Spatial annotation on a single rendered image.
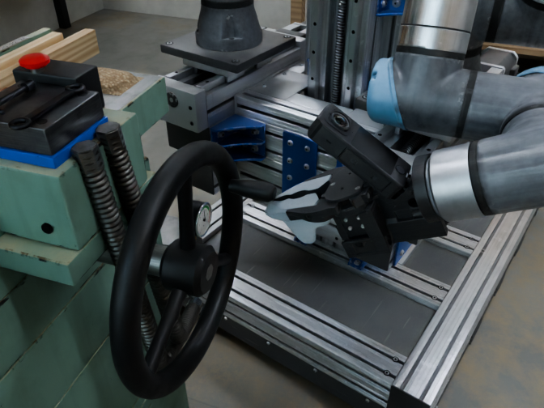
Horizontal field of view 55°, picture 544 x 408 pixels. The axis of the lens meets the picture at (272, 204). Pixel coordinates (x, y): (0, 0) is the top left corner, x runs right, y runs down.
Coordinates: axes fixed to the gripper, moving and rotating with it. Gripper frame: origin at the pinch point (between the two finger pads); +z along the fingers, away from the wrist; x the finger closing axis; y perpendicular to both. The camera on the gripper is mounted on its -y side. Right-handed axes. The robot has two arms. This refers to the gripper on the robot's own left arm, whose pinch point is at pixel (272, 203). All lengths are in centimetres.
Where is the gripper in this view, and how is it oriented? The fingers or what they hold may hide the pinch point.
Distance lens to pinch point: 64.4
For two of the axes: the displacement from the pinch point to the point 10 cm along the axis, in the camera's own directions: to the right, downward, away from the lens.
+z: -8.1, 1.7, 5.7
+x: 3.8, -5.9, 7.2
